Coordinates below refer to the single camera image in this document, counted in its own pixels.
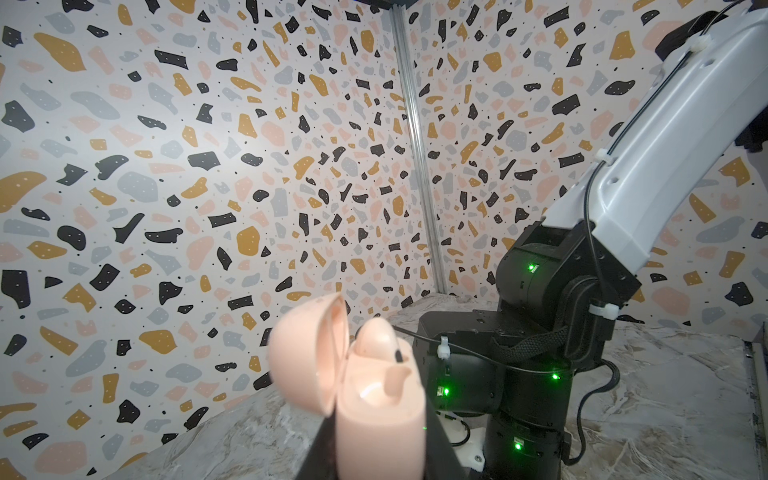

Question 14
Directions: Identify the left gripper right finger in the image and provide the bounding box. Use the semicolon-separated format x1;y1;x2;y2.
424;407;465;480

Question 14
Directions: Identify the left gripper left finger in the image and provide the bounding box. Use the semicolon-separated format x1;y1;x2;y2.
294;414;338;480

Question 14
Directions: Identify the pink earbud charging case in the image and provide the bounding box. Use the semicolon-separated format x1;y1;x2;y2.
268;293;427;479

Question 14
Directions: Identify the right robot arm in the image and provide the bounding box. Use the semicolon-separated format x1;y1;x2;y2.
413;1;767;479

